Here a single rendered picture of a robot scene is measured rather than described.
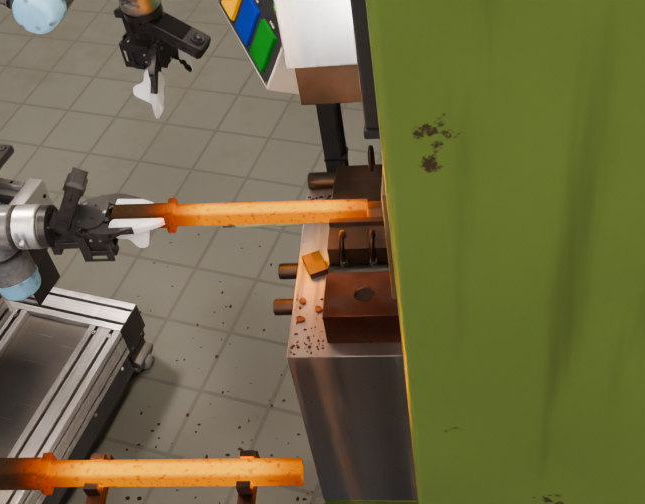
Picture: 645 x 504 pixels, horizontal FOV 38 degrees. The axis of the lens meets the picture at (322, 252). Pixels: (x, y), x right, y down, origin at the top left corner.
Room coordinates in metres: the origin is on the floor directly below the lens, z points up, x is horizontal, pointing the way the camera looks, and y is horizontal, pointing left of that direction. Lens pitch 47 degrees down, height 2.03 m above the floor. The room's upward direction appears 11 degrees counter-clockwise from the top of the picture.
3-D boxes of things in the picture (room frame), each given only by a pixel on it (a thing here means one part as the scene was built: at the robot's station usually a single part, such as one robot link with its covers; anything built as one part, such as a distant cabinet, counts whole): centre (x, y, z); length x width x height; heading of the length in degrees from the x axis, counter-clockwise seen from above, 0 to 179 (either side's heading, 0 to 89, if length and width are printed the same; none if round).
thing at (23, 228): (1.15, 0.46, 0.99); 0.08 x 0.05 x 0.08; 168
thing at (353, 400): (0.97, -0.23, 0.69); 0.56 x 0.38 x 0.45; 78
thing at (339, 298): (0.88, -0.05, 0.95); 0.12 x 0.09 x 0.07; 78
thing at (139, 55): (1.52, 0.25, 1.07); 0.09 x 0.08 x 0.12; 63
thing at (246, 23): (1.61, 0.06, 1.01); 0.07 x 0.05 x 0.07; 13
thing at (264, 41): (1.51, 0.03, 1.01); 0.07 x 0.05 x 0.07; 13
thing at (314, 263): (1.01, 0.01, 0.92); 0.04 x 0.03 x 0.01; 11
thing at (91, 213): (1.13, 0.38, 0.98); 0.12 x 0.08 x 0.09; 78
